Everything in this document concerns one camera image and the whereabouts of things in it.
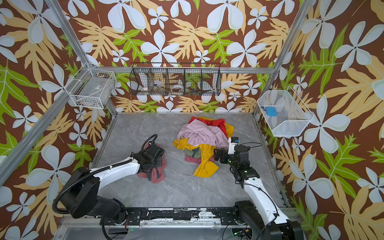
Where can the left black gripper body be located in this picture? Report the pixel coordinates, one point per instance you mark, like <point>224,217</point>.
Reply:
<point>153,164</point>

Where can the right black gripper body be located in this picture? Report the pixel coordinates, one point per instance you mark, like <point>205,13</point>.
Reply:
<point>223,155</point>

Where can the maroon printed t-shirt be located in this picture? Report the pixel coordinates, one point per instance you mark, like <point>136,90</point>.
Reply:
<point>156,175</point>

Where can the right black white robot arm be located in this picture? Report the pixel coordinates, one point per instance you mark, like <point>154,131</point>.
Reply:
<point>261,213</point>

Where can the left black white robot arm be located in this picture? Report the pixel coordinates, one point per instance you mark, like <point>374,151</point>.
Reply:
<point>80,195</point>

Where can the yellow cloth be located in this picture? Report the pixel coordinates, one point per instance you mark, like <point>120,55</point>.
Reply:
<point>206,166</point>

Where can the olive green cloth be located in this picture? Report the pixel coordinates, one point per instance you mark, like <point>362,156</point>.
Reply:
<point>195,153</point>

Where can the red cloth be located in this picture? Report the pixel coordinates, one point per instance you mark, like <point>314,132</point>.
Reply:
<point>220,123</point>

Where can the light pink cloth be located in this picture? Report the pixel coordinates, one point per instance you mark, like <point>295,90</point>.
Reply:
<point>199,133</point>

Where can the blue object in basket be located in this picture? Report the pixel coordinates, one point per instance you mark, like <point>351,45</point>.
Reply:
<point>270,111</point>

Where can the white mesh basket right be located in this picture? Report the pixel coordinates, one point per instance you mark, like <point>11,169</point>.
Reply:
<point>293,114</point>

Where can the white bowl in basket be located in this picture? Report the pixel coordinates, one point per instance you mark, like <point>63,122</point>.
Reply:
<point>178,88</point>

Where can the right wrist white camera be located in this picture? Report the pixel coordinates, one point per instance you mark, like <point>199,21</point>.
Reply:
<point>233,142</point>

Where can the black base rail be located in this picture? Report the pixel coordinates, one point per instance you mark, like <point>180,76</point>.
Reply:
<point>183,216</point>

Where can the black wire basket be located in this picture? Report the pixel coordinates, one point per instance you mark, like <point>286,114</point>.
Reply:
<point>198,79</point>

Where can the white wire basket left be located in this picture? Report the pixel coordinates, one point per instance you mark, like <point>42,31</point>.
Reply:
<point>91,87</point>

